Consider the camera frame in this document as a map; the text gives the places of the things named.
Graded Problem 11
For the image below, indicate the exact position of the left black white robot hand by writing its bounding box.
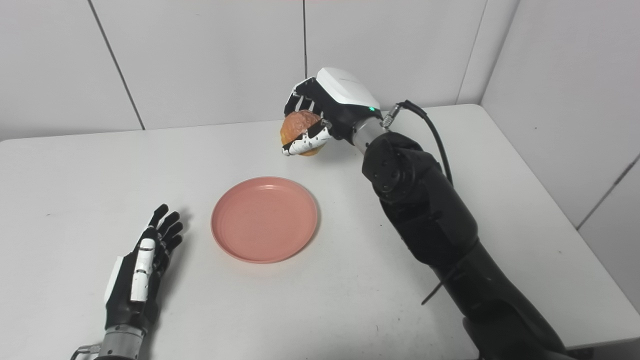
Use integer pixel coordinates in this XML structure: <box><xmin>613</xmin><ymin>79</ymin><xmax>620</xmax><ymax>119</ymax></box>
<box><xmin>103</xmin><ymin>203</ymin><xmax>185</xmax><ymax>334</ymax></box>

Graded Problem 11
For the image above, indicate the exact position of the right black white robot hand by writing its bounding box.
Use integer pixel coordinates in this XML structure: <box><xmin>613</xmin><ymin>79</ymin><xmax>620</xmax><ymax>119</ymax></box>
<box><xmin>281</xmin><ymin>66</ymin><xmax>384</xmax><ymax>158</ymax></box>

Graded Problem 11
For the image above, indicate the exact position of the golden cream puff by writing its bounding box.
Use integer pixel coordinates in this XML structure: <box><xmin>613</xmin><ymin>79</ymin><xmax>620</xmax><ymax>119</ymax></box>
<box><xmin>279</xmin><ymin>109</ymin><xmax>331</xmax><ymax>157</ymax></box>

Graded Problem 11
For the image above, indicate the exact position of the pink round plate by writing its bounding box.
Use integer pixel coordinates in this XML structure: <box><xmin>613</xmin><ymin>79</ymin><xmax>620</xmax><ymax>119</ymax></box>
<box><xmin>210</xmin><ymin>176</ymin><xmax>319</xmax><ymax>264</ymax></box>

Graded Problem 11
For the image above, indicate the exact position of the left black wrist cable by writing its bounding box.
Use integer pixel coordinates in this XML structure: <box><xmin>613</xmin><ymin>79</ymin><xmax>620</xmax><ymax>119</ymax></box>
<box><xmin>69</xmin><ymin>343</ymin><xmax>104</xmax><ymax>360</ymax></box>

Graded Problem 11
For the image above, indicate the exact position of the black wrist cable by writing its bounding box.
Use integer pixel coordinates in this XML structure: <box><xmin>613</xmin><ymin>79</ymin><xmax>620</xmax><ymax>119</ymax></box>
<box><xmin>382</xmin><ymin>99</ymin><xmax>455</xmax><ymax>187</ymax></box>
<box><xmin>69</xmin><ymin>343</ymin><xmax>104</xmax><ymax>360</ymax></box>

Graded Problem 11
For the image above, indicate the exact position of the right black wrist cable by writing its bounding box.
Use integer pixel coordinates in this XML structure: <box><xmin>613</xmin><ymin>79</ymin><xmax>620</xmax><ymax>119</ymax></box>
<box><xmin>382</xmin><ymin>99</ymin><xmax>455</xmax><ymax>187</ymax></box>

